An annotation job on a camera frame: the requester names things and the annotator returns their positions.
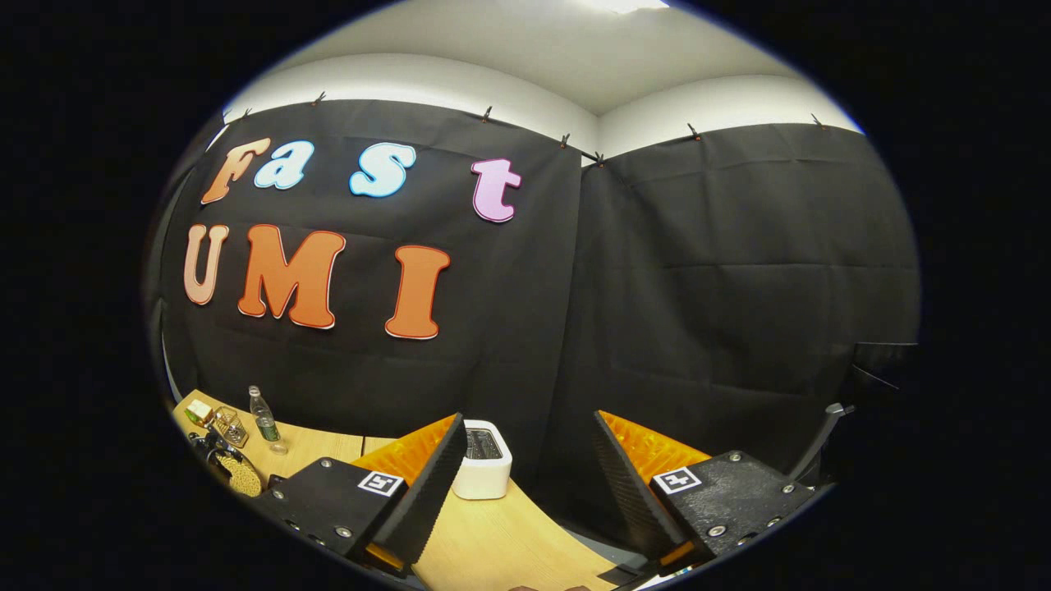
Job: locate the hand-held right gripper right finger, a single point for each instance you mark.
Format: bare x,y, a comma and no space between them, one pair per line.
636,492

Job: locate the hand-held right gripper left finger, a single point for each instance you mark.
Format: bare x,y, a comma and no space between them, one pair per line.
431,492

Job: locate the white toaster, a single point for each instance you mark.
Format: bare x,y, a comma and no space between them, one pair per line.
484,480

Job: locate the clear plastic bottle green label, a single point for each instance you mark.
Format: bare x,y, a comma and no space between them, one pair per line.
264,425

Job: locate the black backdrop cloth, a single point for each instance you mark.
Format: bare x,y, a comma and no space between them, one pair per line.
525,328

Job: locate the heap of soybeans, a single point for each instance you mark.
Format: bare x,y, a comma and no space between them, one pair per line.
242,476

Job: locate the dark metal stand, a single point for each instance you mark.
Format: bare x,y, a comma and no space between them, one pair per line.
821,443

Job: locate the toy sandwich with lettuce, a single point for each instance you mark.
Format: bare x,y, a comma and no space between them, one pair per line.
199,412

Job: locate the row of black cloth clips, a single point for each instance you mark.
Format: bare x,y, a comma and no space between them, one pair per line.
487,112

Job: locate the ceiling light panel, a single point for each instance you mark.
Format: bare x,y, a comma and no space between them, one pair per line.
624,4

